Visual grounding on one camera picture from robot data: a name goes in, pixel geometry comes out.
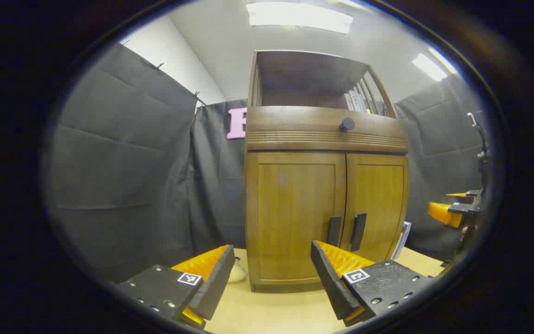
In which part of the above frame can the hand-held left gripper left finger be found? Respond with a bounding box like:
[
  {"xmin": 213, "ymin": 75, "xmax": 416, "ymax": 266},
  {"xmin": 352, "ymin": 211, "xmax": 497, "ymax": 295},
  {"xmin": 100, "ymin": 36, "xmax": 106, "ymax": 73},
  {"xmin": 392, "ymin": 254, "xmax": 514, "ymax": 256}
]
[{"xmin": 116, "ymin": 244, "xmax": 236, "ymax": 330}]

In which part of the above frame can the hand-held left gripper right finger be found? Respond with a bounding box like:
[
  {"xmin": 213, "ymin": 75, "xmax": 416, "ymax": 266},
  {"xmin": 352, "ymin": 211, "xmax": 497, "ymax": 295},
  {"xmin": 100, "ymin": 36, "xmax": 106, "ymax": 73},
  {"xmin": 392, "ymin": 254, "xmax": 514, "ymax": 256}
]
[{"xmin": 311, "ymin": 240, "xmax": 434, "ymax": 328}]

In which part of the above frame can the black door handle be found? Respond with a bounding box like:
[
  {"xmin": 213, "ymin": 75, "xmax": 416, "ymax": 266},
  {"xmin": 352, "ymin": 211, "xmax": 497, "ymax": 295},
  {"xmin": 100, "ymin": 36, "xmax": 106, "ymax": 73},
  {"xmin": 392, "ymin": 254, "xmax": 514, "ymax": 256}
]
[
  {"xmin": 350, "ymin": 213, "xmax": 368, "ymax": 252},
  {"xmin": 326, "ymin": 216, "xmax": 343, "ymax": 247}
]

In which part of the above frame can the wooden double-door shoe cabinet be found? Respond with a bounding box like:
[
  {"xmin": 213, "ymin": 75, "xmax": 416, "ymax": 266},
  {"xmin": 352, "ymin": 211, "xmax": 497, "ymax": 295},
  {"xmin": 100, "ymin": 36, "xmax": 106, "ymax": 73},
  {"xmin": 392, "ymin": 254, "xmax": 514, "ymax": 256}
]
[{"xmin": 244, "ymin": 50, "xmax": 410, "ymax": 293}]

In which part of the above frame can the wooden cabinet drawer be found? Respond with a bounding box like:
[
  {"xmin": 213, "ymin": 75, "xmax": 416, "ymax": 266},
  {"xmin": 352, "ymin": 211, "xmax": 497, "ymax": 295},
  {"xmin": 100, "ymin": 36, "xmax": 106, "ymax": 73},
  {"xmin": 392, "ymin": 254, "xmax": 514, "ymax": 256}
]
[{"xmin": 246, "ymin": 106, "xmax": 408, "ymax": 154}]

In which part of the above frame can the cream plush toy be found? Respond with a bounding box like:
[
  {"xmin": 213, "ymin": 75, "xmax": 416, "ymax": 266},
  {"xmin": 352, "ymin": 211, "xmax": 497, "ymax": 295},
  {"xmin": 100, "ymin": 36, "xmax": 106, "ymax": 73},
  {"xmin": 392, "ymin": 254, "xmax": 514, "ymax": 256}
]
[{"xmin": 228, "ymin": 264, "xmax": 248, "ymax": 283}]

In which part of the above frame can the white booklet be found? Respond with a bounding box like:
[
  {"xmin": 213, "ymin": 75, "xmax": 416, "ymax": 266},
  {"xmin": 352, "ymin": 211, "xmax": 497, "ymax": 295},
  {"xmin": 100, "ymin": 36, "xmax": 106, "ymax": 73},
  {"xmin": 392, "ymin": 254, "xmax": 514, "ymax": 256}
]
[{"xmin": 390, "ymin": 221, "xmax": 412, "ymax": 260}]

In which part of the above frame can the small ceiling light panel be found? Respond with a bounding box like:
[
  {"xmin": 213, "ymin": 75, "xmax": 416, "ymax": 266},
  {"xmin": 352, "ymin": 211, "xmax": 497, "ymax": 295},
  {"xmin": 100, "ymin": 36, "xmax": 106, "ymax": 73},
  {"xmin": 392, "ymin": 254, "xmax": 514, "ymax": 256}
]
[{"xmin": 412, "ymin": 46, "xmax": 458, "ymax": 82}]

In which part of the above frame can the black backdrop cloth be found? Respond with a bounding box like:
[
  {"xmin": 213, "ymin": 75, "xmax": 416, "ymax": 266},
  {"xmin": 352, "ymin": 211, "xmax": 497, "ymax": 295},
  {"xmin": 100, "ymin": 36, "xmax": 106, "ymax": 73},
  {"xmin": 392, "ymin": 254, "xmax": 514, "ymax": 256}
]
[{"xmin": 44, "ymin": 43, "xmax": 492, "ymax": 283}]

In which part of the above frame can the large ceiling light panel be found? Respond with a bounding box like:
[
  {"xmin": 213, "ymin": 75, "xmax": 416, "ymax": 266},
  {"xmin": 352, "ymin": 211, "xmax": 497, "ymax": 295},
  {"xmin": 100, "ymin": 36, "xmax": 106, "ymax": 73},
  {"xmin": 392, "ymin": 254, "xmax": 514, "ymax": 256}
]
[{"xmin": 247, "ymin": 1, "xmax": 354, "ymax": 34}]

